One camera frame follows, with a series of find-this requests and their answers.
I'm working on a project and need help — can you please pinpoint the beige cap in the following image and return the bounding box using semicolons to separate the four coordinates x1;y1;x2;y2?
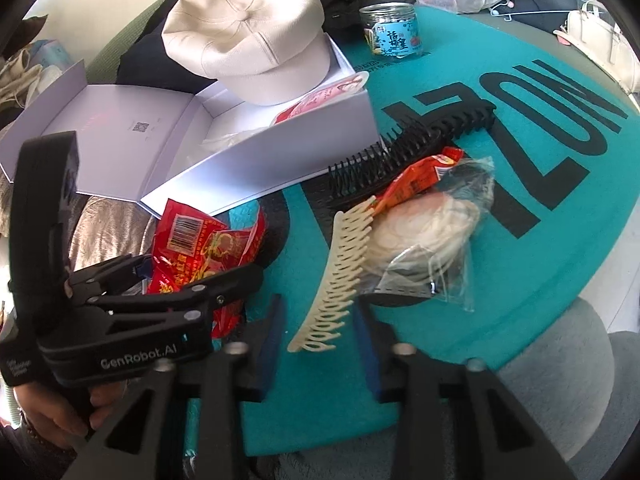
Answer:
161;0;331;107

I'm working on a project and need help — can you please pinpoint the light blue wire hanger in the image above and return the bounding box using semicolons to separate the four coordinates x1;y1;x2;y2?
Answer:
490;0;601;23

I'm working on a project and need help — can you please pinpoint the person's left hand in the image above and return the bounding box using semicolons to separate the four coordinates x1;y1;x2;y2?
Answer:
15;384;122;450

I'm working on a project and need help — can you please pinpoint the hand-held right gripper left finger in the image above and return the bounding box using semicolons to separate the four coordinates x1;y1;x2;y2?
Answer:
60;294;288;480

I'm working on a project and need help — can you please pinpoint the brown blanket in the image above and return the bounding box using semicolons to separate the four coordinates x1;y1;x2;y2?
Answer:
0;175;161;286

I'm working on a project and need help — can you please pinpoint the red snack packet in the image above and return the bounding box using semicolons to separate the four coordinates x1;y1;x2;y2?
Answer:
145;199;266;339

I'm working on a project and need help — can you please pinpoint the red ketchup packet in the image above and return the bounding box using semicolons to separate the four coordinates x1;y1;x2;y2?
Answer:
372;146;466;216

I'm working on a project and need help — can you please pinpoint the black hair clip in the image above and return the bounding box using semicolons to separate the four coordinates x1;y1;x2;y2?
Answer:
327;100;496;211

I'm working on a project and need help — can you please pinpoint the beige hair clip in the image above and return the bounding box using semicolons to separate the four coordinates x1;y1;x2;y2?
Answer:
287;197;377;353

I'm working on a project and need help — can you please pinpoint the clear bag of cotton pads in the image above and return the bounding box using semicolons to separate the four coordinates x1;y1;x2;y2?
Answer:
357;155;497;313

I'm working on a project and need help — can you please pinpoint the grey cushion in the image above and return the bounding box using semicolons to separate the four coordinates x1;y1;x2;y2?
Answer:
465;297;621;461

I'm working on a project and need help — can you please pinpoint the white handbag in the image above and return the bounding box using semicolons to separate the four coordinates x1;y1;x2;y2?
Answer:
552;0;640;93

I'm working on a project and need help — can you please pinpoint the beige cloth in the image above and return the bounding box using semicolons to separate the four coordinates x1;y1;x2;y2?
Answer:
0;55;56;111

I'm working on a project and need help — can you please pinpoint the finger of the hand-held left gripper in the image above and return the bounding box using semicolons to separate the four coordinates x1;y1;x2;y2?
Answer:
66;254;153;302
87;261;264;336

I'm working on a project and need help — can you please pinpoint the navy cloth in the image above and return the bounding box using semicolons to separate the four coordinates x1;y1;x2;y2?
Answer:
117;0;221;86

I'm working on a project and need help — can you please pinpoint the pink round packet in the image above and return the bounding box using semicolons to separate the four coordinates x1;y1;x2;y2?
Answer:
272;71;371;128

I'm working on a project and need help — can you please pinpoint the tissue pack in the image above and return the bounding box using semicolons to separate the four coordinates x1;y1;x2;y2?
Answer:
30;40;71;68

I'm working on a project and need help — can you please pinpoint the clear jar with blue label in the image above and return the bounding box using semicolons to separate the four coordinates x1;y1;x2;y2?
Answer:
360;2;430;60

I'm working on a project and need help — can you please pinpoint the white gift box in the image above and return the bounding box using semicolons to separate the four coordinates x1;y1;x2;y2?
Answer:
0;32;385;220

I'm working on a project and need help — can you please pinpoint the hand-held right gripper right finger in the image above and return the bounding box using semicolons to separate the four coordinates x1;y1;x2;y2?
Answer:
352;302;586;480

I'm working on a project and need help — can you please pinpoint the teal mat with black letters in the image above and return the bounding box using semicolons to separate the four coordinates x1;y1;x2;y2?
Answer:
182;7;640;458

